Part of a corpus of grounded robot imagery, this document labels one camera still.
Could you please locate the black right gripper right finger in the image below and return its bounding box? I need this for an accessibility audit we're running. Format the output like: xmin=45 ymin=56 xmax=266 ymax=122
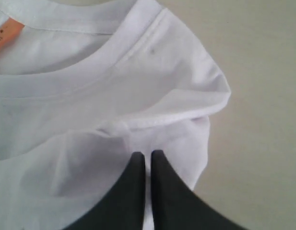
xmin=151 ymin=150 xmax=241 ymax=230

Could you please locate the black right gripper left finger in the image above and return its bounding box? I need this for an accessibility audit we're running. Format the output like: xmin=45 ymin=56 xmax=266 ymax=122
xmin=65 ymin=152 xmax=145 ymax=230

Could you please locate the white t-shirt red print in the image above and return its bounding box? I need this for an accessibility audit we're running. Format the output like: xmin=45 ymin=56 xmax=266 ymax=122
xmin=0 ymin=0 xmax=231 ymax=230

